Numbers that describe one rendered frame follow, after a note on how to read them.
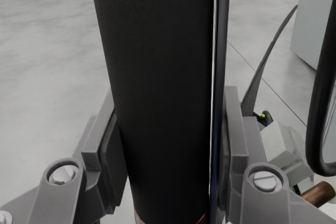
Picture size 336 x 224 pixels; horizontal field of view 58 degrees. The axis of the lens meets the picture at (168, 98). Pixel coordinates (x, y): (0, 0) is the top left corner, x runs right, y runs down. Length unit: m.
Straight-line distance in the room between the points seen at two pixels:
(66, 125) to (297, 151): 2.23
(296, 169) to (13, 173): 2.07
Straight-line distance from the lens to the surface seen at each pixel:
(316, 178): 0.27
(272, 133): 0.63
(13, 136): 2.75
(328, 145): 1.90
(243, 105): 0.39
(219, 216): 0.44
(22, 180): 2.34
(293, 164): 0.61
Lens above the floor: 1.56
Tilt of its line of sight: 34 degrees down
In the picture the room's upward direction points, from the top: 4 degrees counter-clockwise
